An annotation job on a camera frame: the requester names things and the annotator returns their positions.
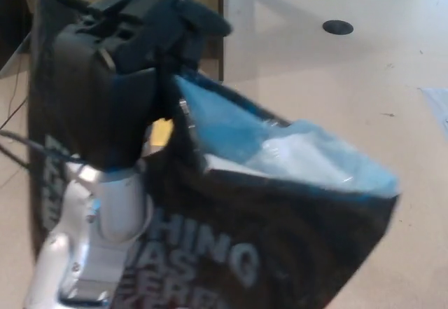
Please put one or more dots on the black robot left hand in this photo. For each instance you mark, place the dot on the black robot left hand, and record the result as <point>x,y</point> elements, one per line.
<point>101,99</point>

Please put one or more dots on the black printed plastic bag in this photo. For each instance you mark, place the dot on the black printed plastic bag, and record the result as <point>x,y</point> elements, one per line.
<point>245,225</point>

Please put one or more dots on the yellow paper sheet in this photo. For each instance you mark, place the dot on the yellow paper sheet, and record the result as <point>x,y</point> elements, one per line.
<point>161,134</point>

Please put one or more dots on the black round floor cover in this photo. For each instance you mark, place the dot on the black round floor cover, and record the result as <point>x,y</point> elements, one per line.
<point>337,27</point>

